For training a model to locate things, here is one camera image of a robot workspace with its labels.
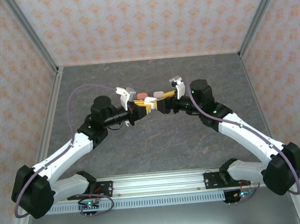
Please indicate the pink earbud charging case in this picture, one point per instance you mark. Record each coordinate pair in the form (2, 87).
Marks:
(141, 95)

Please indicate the white earbud charging case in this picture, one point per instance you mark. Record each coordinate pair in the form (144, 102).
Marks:
(150, 101)

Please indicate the grey earbud charging case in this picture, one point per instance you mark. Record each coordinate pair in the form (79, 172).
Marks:
(158, 93)

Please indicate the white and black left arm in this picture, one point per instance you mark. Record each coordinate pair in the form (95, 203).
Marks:
(64, 152)

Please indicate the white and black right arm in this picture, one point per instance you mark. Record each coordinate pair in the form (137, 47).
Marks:
(248, 135)

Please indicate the small circuit board with LEDs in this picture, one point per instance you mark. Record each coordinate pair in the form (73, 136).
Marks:
(235, 195)
(89, 205)

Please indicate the aluminium table side rail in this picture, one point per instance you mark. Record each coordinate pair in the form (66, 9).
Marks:
(40, 151)
(255, 96)

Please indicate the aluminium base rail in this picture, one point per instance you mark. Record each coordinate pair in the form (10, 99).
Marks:
(158, 184)

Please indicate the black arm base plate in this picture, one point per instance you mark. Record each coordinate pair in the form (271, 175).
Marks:
(210, 181)
(108, 189)

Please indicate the aluminium frame post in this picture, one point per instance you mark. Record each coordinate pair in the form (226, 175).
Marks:
(31, 33)
(258, 15)

